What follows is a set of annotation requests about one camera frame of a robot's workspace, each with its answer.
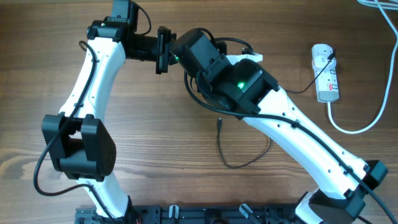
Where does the black USB charger cable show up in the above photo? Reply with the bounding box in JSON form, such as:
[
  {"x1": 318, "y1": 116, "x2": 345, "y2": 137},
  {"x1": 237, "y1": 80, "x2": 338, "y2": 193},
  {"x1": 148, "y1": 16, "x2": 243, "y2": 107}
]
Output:
[{"x1": 216, "y1": 51, "x2": 336, "y2": 170}]

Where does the white power strip cord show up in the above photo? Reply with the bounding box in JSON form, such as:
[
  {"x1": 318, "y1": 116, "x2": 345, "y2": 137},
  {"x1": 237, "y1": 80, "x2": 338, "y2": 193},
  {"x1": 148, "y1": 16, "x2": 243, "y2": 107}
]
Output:
[{"x1": 326, "y1": 0, "x2": 398, "y2": 135}]

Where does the white power strip socket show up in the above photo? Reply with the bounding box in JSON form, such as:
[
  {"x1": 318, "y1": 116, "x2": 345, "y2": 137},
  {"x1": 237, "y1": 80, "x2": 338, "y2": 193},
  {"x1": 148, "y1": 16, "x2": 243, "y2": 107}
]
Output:
[{"x1": 312, "y1": 44, "x2": 340, "y2": 103}]

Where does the white cables top corner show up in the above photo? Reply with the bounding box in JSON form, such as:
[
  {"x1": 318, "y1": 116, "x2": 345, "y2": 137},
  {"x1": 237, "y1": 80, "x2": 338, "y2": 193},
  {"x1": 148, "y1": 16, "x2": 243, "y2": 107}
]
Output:
[{"x1": 356, "y1": 0, "x2": 398, "y2": 11}]

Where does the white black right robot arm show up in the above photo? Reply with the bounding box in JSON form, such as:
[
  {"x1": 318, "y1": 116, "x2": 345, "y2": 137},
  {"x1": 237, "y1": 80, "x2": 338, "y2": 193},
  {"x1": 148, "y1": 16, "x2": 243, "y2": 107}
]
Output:
[{"x1": 169, "y1": 28, "x2": 388, "y2": 223}]

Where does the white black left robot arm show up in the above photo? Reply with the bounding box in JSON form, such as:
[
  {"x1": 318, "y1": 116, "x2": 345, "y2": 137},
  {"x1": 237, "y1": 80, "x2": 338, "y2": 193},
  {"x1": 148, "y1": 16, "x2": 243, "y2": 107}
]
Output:
[{"x1": 42, "y1": 1, "x2": 176, "y2": 223}]

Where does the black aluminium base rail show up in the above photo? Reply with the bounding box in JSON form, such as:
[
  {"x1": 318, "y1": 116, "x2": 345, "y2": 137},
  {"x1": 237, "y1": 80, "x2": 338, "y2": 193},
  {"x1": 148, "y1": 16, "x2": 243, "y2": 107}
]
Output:
[{"x1": 75, "y1": 204, "x2": 301, "y2": 224}]

